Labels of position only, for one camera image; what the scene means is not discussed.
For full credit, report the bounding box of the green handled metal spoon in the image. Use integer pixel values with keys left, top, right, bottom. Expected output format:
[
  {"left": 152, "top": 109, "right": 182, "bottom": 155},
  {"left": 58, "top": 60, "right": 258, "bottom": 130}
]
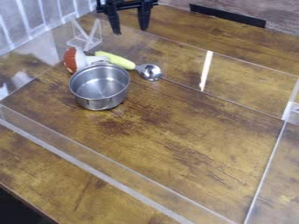
[{"left": 95, "top": 51, "right": 163, "bottom": 81}]

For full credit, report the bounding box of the clear acrylic triangle stand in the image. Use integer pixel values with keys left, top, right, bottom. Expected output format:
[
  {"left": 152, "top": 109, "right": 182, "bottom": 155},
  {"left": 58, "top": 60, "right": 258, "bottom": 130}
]
[{"left": 67, "top": 19, "right": 103, "bottom": 52}]

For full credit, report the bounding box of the black bar on table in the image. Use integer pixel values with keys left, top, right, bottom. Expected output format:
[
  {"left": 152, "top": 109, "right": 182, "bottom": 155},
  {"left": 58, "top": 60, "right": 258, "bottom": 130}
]
[{"left": 190, "top": 3, "right": 267, "bottom": 28}]

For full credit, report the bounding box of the red white toy mushroom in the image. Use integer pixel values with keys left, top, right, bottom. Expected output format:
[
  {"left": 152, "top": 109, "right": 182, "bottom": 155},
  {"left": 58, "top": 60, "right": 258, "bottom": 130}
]
[{"left": 63, "top": 47, "right": 110, "bottom": 74}]

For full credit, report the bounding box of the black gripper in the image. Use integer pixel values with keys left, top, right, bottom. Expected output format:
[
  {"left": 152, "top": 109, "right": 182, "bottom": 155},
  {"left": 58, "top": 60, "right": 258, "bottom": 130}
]
[{"left": 96, "top": 0, "right": 159, "bottom": 35}]

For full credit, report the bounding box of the silver metal pot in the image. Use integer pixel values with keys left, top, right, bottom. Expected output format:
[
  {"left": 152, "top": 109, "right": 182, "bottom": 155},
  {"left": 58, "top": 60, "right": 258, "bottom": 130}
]
[{"left": 70, "top": 62, "right": 131, "bottom": 110}]

